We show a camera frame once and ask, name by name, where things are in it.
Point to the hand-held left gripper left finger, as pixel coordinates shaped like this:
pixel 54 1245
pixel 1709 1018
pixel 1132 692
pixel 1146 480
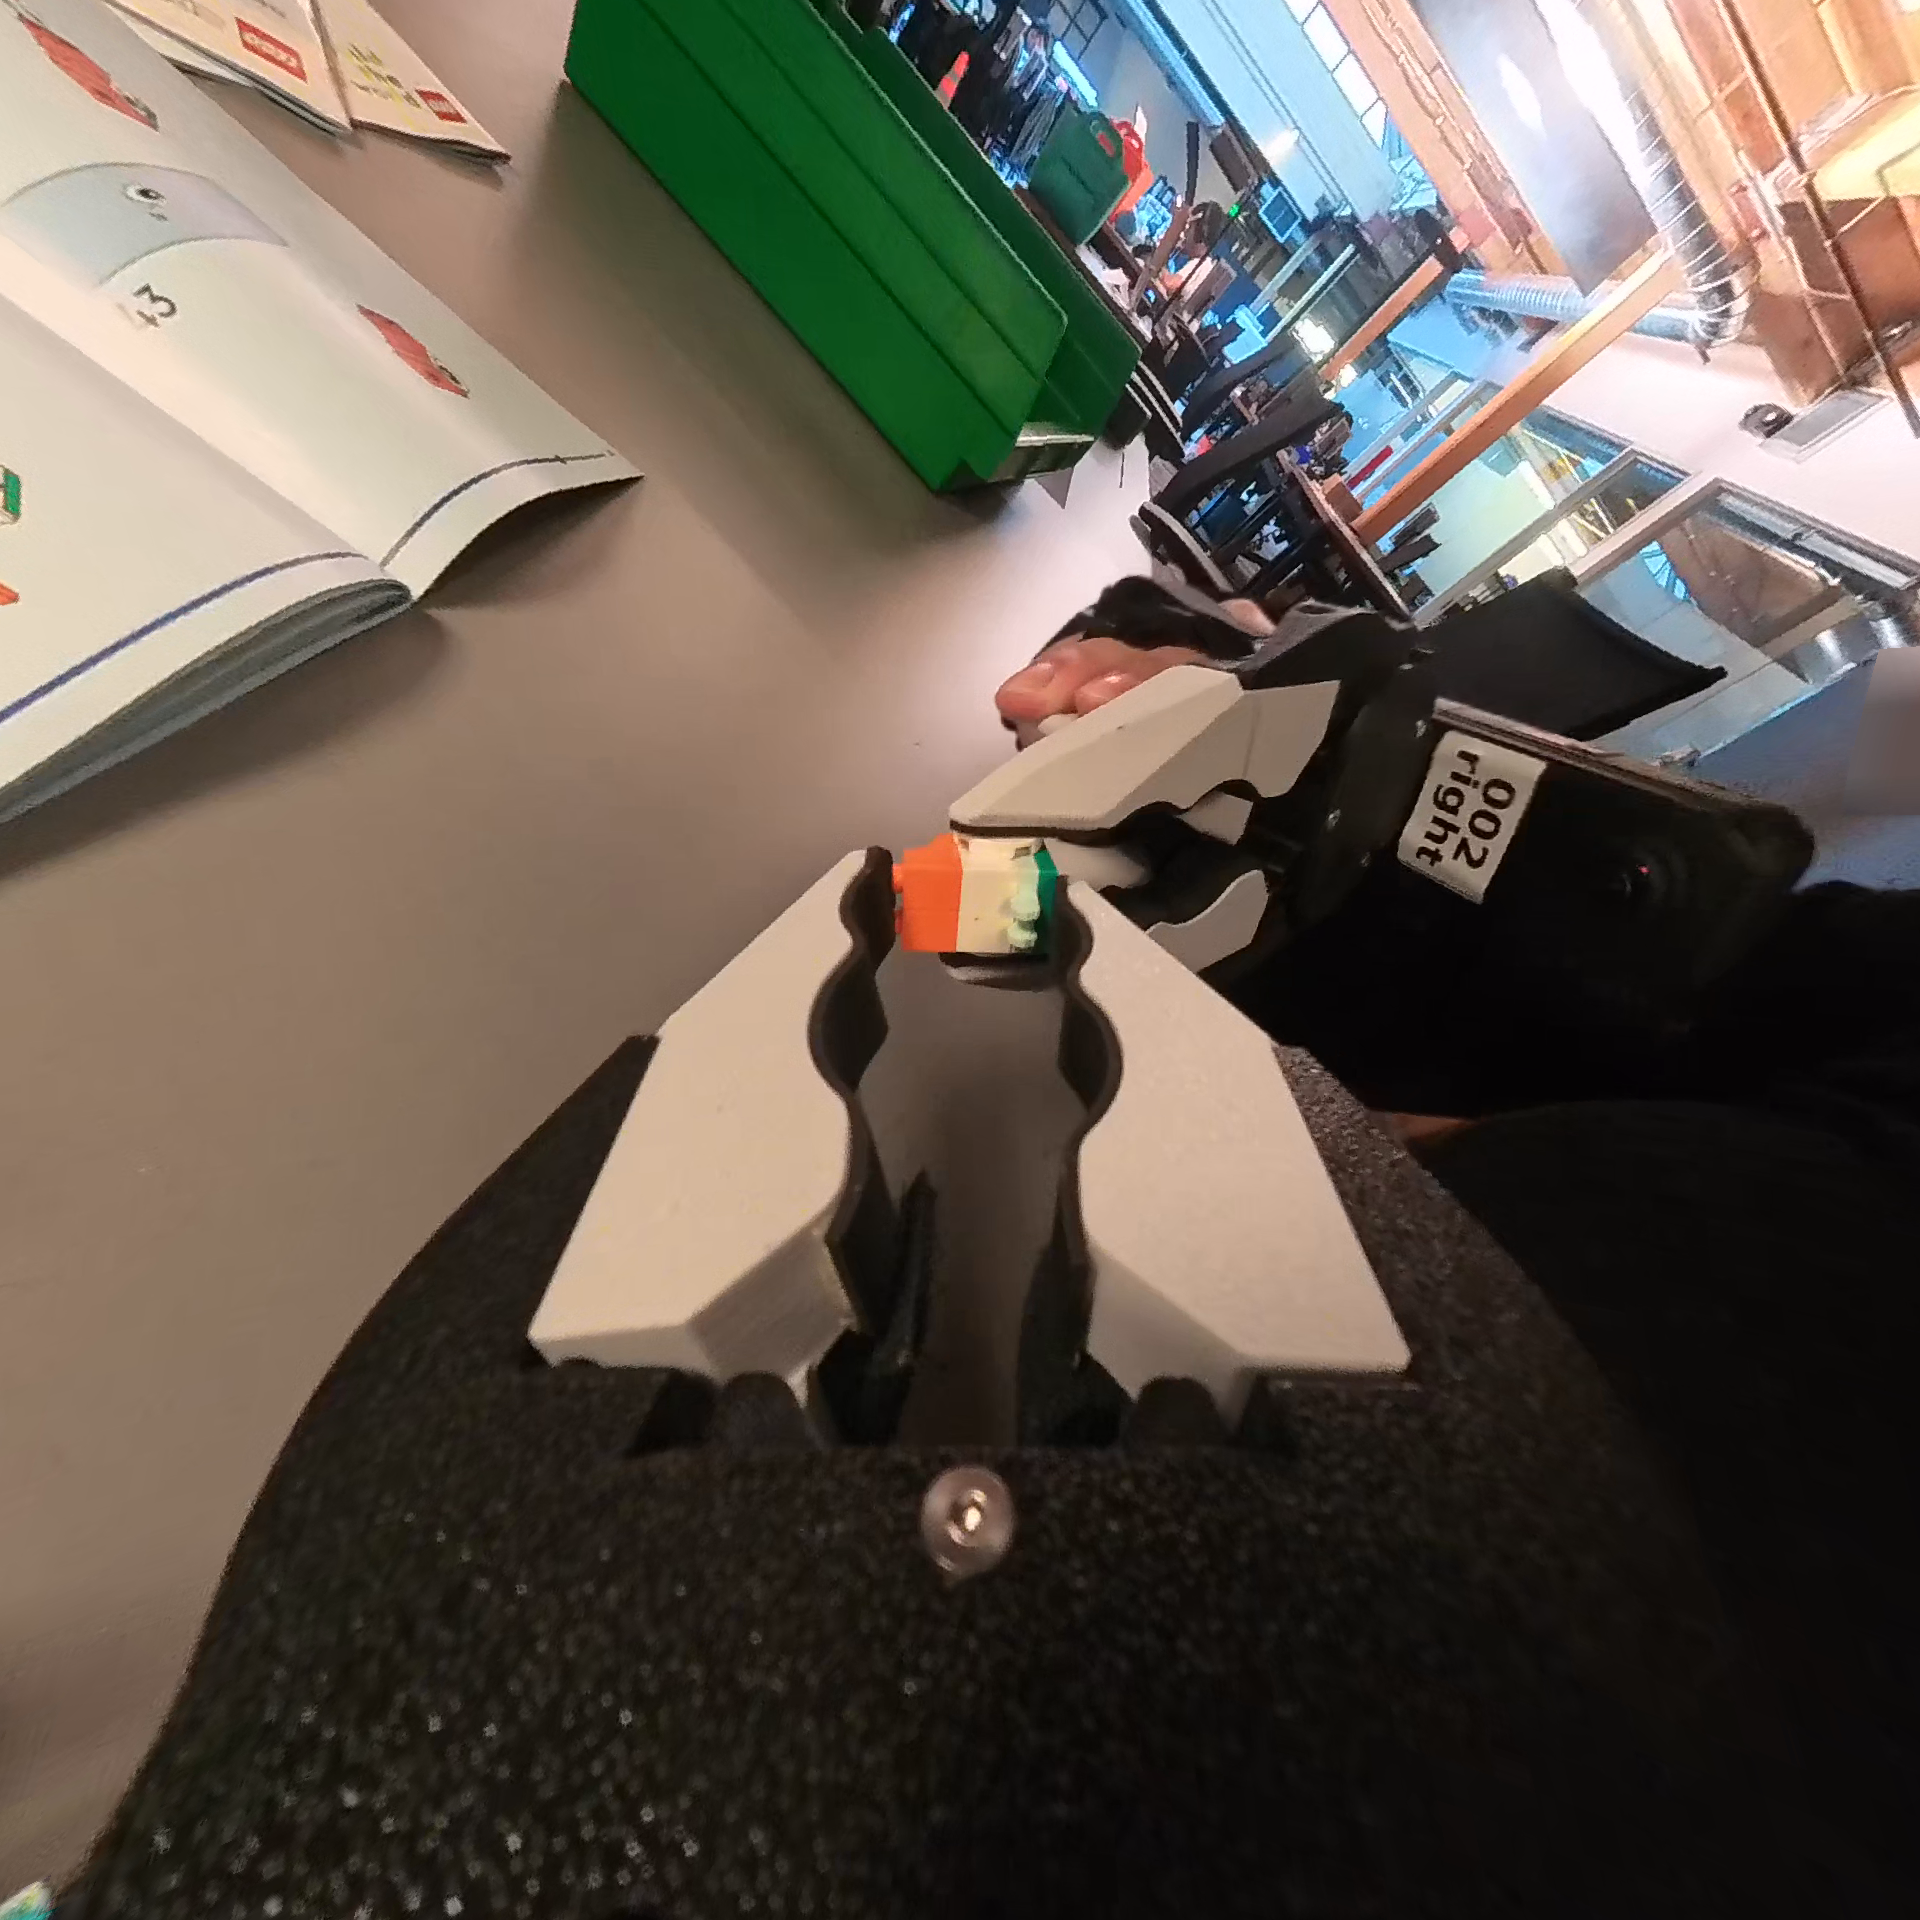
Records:
pixel 718 1170

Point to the black mesh chair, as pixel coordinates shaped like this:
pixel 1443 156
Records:
pixel 1217 523

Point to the green plastic bin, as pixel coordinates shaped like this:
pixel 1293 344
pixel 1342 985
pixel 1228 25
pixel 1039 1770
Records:
pixel 841 227

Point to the small lego brick assembly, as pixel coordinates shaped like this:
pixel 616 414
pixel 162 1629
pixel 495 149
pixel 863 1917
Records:
pixel 973 899

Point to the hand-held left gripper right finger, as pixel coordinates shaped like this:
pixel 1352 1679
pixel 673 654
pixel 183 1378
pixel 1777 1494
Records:
pixel 1228 1198

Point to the small instruction booklet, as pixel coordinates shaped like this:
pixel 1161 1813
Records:
pixel 226 45
pixel 419 75

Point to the spiral metal duct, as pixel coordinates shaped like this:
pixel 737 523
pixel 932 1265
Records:
pixel 1650 285

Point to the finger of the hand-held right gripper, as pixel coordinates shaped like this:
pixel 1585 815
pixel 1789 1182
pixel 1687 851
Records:
pixel 1111 760
pixel 1223 921

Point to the person's right hand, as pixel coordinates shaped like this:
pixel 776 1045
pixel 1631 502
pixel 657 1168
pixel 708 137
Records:
pixel 1072 688

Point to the wooden post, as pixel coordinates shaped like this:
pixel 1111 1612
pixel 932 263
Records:
pixel 1515 396

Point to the open pale blue instruction booklet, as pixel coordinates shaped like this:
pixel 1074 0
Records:
pixel 226 451

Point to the person's right forearm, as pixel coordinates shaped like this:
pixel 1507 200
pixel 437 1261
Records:
pixel 1574 661

